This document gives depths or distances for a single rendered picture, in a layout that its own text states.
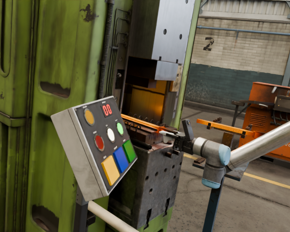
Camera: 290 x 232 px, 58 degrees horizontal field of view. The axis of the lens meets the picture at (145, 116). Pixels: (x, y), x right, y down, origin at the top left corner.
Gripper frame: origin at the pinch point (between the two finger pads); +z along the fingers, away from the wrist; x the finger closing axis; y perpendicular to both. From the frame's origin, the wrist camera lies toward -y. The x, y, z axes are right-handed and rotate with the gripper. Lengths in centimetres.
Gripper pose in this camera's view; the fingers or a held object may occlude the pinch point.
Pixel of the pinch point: (164, 130)
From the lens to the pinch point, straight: 145.4
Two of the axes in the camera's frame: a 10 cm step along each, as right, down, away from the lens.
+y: -1.4, 9.7, 2.1
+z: -7.7, -2.4, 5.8
